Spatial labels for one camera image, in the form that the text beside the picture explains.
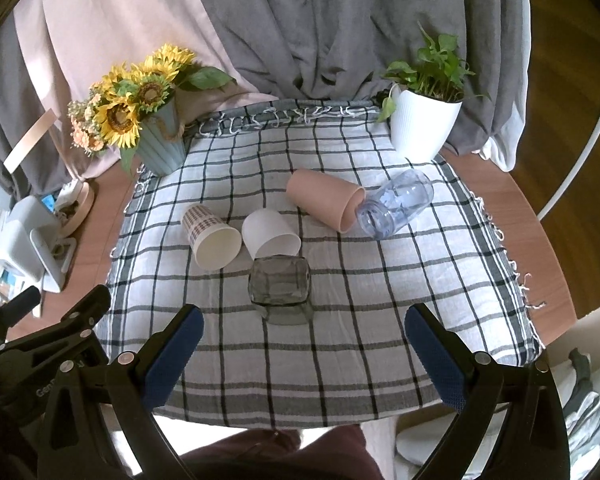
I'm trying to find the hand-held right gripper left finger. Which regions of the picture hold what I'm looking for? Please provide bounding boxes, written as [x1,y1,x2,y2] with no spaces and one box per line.
[105,304,204,480]

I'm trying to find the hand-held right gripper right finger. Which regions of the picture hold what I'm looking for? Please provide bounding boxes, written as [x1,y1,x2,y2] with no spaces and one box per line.
[404,302,571,480]

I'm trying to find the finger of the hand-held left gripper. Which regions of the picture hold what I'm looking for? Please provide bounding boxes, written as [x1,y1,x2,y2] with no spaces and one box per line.
[0,286,42,356]
[0,285,113,393]

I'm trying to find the checked paper cup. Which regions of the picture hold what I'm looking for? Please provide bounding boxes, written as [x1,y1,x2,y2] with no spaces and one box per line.
[182,204,243,271]

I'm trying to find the grey square glass cup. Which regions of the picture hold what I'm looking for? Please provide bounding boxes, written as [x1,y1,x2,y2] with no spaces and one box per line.
[248,256,315,327]

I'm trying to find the white cup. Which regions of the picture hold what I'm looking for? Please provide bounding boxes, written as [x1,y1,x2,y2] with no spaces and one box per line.
[241,208,301,261]

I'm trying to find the pink cup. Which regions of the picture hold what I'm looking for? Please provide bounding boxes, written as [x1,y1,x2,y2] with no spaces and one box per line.
[286,167,367,233]

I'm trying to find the white desktop device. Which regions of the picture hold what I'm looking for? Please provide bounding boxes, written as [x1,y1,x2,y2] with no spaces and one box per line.
[0,195,78,294]

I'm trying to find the round wooden box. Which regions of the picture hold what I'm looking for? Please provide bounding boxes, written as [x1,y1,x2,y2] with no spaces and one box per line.
[54,180,97,237]

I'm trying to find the black white checked tablecloth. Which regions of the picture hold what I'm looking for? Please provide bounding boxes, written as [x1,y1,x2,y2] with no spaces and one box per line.
[97,102,548,431]

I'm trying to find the clear blue plastic bottle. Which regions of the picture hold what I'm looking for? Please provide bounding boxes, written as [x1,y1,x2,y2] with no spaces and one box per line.
[355,169,435,238]

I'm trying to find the beige strip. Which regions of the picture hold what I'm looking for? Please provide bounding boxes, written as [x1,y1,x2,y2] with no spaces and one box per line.
[4,111,59,172]

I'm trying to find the teal ribbed vase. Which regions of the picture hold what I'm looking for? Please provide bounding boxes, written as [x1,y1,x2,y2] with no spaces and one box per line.
[134,94,189,177]

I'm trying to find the peach artificial flowers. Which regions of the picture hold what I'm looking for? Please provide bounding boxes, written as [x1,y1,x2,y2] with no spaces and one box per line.
[67,91,112,157]

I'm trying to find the artificial sunflower bouquet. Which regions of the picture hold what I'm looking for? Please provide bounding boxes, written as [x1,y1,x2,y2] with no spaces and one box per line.
[87,44,238,176]

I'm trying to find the white ribbed plant pot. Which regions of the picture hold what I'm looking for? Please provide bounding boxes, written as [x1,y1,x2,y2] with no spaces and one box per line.
[388,82,464,161]

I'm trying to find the pink draped cloth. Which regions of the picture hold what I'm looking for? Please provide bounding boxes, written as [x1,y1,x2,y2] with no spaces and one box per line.
[11,0,281,181]

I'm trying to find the green leafy plant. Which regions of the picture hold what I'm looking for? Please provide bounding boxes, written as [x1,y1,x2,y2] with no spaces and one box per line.
[375,21,492,124]

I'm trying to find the grey draped cloth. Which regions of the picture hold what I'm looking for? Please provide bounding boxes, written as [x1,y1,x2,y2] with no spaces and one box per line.
[0,0,533,202]

